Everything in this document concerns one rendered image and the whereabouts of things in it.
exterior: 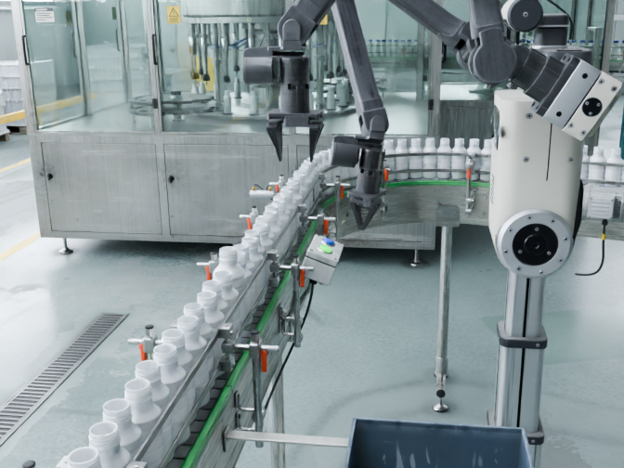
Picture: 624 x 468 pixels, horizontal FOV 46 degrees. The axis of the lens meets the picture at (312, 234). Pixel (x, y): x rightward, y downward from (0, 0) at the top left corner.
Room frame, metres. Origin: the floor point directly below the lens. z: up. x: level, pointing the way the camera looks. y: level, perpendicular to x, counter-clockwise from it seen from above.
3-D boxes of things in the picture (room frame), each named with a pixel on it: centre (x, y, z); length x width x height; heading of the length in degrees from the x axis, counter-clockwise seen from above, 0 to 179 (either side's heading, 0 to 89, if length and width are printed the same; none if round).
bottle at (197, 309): (1.26, 0.22, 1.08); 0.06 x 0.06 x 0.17
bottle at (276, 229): (1.90, 0.11, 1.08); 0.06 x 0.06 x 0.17
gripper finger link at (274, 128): (1.46, 0.05, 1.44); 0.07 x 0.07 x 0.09; 81
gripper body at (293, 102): (1.46, 0.03, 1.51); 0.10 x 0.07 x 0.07; 81
